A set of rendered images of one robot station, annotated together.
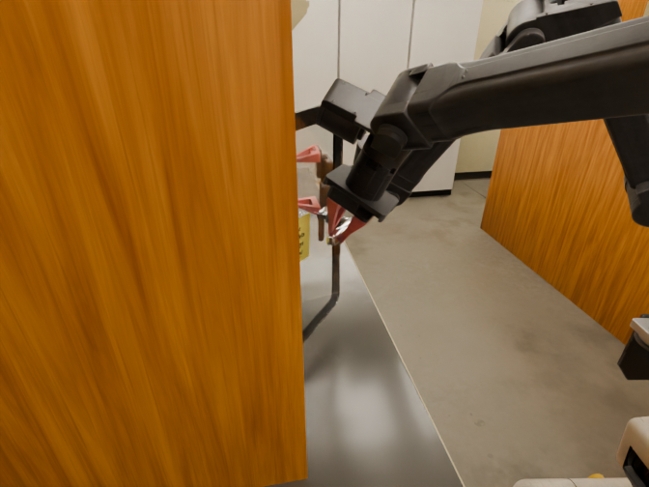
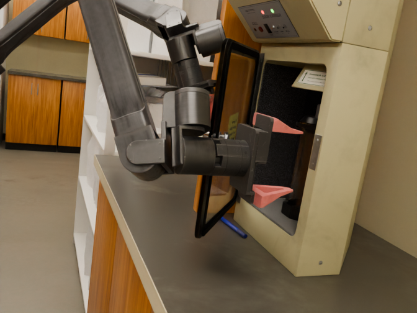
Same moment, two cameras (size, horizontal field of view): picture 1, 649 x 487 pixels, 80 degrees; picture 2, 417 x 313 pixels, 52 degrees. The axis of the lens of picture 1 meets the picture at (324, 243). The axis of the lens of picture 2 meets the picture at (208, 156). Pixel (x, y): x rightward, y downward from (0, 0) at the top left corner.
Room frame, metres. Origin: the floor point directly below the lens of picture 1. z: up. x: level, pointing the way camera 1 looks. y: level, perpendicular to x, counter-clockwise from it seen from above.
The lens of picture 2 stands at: (1.45, -0.19, 1.33)
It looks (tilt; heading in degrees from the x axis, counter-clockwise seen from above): 11 degrees down; 168
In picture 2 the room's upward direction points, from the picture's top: 8 degrees clockwise
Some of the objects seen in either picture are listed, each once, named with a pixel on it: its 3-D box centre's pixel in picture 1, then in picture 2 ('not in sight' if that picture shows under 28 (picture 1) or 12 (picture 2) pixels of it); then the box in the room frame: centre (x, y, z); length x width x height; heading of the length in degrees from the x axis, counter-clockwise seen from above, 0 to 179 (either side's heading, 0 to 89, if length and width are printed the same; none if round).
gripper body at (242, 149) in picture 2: not in sight; (231, 158); (0.82, -0.03, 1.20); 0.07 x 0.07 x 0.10; 11
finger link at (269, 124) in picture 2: not in sight; (274, 138); (0.81, 0.04, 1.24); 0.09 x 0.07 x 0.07; 101
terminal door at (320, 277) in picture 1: (296, 247); (229, 135); (0.53, 0.04, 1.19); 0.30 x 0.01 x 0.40; 152
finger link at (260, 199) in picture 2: not in sight; (267, 181); (0.81, 0.05, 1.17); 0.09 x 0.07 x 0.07; 101
